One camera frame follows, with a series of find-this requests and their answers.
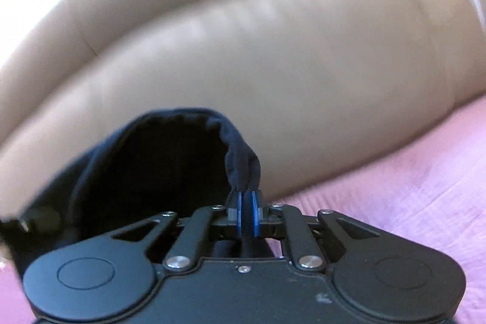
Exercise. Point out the dark navy garment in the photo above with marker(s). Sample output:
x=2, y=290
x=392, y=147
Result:
x=152, y=164

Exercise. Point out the pink quilted bedspread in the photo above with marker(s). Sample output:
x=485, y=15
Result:
x=417, y=176

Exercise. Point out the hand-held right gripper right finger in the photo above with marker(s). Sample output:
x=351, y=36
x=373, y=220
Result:
x=253, y=214

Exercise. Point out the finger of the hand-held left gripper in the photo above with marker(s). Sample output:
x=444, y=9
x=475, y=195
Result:
x=36, y=220

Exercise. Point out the beige padded headboard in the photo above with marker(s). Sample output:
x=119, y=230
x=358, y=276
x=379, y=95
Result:
x=265, y=62

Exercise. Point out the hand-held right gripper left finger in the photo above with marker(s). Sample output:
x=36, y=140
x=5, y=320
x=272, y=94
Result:
x=238, y=214

